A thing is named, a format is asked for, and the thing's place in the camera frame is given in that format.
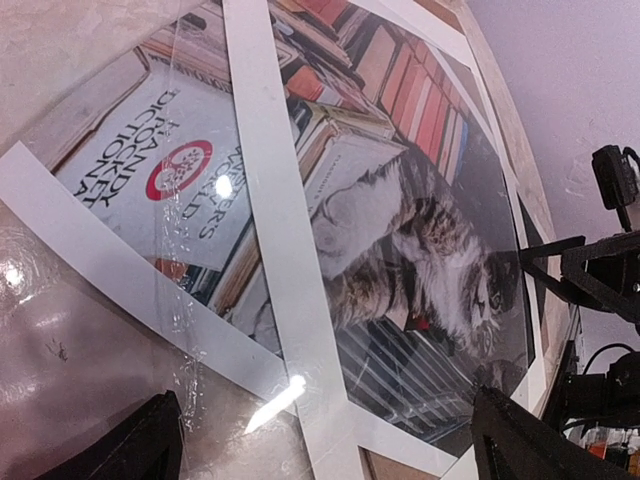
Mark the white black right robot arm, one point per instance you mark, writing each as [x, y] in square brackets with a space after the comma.
[622, 374]

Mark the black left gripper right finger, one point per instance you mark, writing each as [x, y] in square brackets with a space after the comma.
[511, 443]

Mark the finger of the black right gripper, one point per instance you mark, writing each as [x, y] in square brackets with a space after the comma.
[530, 255]

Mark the cat and books photo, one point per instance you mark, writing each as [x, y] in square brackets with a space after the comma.
[405, 193]

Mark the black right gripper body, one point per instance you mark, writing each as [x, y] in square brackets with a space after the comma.
[608, 272]

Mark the white mat board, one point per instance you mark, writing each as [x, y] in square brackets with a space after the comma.
[90, 329]

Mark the brown frame backing board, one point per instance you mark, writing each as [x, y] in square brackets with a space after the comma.
[525, 200]

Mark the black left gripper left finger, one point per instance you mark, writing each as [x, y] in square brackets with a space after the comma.
[148, 444]

